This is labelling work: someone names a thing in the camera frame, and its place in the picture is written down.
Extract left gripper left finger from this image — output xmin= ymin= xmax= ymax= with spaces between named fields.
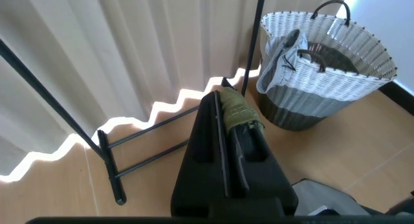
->
xmin=170 ymin=90 xmax=229 ymax=218

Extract pale grey shorts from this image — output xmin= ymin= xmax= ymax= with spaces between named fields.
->
xmin=256 ymin=28 xmax=310 ymax=95

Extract beige curtain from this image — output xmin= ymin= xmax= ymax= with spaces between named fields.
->
xmin=0 ymin=0 xmax=350 ymax=183

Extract black clothes rack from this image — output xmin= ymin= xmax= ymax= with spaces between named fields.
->
xmin=0 ymin=0 xmax=268 ymax=206

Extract green printed shirt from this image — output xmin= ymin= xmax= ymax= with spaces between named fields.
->
xmin=219 ymin=87 xmax=266 ymax=136

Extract white laundry basket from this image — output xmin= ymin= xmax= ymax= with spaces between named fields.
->
xmin=257 ymin=0 xmax=398 ymax=131

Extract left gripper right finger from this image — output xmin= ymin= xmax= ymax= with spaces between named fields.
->
xmin=225 ymin=121 xmax=299 ymax=218

